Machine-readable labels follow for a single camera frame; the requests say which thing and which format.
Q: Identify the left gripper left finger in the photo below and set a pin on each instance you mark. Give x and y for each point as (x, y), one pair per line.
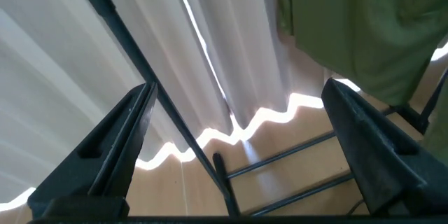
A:
(105, 175)

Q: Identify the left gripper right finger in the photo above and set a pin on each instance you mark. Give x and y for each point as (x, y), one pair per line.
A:
(388, 171)

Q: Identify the green long-sleeved shirt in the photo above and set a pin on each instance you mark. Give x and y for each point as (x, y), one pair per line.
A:
(350, 24)

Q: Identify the black clothes rack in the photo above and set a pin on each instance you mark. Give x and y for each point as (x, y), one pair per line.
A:
(113, 24)

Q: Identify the beige curtain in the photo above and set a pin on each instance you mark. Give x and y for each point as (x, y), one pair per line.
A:
(52, 59)

